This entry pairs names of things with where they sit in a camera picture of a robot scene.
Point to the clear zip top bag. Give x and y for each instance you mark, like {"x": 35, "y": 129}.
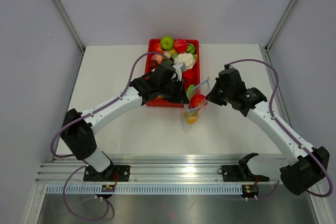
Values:
{"x": 202, "y": 88}

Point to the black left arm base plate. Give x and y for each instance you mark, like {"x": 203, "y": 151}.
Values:
{"x": 112, "y": 173}

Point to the red apple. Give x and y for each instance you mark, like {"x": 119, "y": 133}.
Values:
{"x": 180, "y": 46}

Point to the red tomato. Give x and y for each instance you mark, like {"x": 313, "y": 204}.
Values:
{"x": 197, "y": 100}

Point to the red plastic tray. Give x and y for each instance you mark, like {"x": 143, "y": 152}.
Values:
{"x": 162, "y": 103}

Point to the dark red onion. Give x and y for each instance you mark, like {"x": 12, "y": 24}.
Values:
{"x": 153, "y": 64}

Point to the aluminium frame post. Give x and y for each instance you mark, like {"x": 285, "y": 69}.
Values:
{"x": 71, "y": 28}
{"x": 280, "y": 25}

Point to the right aluminium frame post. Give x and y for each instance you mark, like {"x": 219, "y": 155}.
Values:
{"x": 280, "y": 25}

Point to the white slotted cable duct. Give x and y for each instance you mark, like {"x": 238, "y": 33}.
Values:
{"x": 129, "y": 189}

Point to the red bell pepper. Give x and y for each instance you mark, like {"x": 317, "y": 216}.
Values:
{"x": 189, "y": 76}

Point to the green cucumber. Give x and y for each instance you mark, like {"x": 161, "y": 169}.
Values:
{"x": 190, "y": 91}

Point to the yellow lemon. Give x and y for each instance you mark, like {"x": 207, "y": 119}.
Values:
{"x": 173, "y": 51}

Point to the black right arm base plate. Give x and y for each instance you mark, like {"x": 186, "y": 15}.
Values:
{"x": 231, "y": 173}

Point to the yellow orange mango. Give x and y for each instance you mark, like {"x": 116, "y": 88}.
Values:
{"x": 191, "y": 118}

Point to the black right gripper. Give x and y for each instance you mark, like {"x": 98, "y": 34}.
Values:
{"x": 212, "y": 96}

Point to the dark green round vegetable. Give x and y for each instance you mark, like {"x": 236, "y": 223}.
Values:
{"x": 191, "y": 48}

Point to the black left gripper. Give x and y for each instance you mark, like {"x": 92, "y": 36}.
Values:
{"x": 180, "y": 96}

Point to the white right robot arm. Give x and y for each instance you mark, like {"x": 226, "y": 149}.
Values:
{"x": 303, "y": 165}

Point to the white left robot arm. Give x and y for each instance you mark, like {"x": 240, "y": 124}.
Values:
{"x": 81, "y": 127}

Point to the white cauliflower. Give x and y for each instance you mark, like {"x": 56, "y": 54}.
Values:
{"x": 187, "y": 58}

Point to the garlic bulb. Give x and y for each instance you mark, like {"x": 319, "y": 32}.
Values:
{"x": 167, "y": 55}

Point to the left aluminium frame post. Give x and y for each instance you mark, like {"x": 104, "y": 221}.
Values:
{"x": 71, "y": 28}

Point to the green apple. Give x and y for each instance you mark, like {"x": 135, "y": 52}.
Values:
{"x": 167, "y": 43}

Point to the pink peach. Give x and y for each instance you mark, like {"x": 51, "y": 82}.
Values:
{"x": 158, "y": 58}

